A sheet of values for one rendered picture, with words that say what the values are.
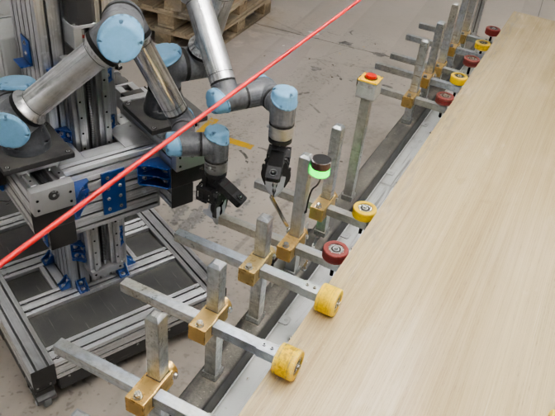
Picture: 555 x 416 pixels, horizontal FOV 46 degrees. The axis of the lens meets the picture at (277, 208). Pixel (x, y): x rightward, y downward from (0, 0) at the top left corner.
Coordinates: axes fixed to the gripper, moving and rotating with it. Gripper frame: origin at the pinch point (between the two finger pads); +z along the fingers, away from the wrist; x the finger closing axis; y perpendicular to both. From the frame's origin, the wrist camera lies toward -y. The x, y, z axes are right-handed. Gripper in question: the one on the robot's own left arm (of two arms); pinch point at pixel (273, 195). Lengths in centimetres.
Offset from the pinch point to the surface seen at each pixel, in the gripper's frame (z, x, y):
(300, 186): -5.6, -7.9, -1.6
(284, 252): 15.0, -5.9, -8.7
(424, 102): 16, -56, 110
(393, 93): 16, -42, 115
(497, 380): 11, -65, -51
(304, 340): 11, -15, -47
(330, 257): 10.6, -20.1, -12.8
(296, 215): 5.1, -8.0, -1.7
